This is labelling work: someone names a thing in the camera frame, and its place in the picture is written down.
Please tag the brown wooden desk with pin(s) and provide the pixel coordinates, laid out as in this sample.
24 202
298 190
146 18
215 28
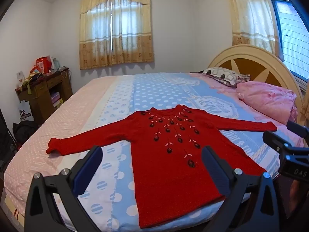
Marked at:
41 91

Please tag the narrow yellow floral curtain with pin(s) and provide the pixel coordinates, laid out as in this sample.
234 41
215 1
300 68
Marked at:
253 19

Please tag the white paper bag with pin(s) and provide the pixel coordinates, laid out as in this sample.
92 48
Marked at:
26 112

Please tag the pale teal box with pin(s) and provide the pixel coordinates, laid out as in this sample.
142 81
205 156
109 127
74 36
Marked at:
56 63

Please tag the polka dot bed sheet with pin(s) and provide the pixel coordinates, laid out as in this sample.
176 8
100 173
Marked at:
149 94

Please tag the cream wooden headboard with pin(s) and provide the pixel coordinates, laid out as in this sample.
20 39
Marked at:
251 52

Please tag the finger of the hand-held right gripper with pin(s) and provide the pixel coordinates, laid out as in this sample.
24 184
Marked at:
275 140
298 128

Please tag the pink pillow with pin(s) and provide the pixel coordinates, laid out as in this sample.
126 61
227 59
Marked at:
268 101

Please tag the green yellow cloth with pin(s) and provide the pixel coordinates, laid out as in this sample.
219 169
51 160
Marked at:
30 78

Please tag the blue framed window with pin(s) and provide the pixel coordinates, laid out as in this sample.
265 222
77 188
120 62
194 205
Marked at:
293 36

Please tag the black bag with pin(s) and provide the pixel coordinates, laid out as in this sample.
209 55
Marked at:
24 131

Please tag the wide yellow floral curtain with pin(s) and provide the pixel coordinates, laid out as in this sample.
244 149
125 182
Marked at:
115 36

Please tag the patterned white pillow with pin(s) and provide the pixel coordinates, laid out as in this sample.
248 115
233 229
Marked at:
224 75

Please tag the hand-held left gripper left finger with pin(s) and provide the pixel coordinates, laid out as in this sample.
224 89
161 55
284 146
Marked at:
89 171

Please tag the pink box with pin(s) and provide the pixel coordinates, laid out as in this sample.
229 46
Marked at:
55 98

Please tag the red embroidered sweater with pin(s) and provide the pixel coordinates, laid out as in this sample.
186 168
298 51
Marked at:
169 174

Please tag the dark luggage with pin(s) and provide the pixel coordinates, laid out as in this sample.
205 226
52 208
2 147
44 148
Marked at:
5 140

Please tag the red gift bag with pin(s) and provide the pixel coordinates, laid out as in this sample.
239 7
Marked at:
43 64

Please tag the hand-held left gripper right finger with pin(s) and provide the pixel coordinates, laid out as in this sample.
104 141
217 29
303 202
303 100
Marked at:
214 171

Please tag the white printed card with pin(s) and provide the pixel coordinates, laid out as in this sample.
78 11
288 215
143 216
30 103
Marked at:
20 78

